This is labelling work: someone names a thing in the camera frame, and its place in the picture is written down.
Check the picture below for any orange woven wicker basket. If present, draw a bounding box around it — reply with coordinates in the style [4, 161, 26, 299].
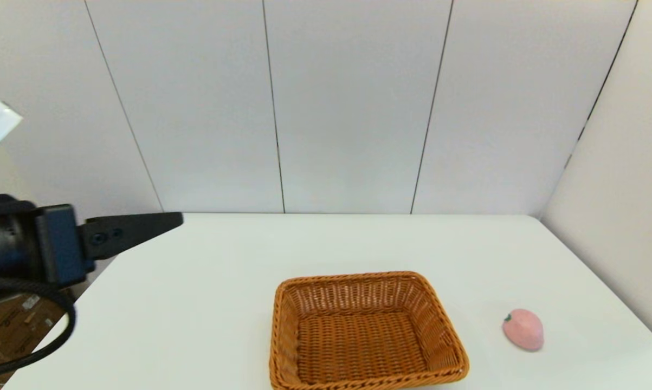
[269, 271, 470, 390]

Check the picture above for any pink toy peach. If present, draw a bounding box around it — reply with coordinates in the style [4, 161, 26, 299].
[502, 309, 544, 352]

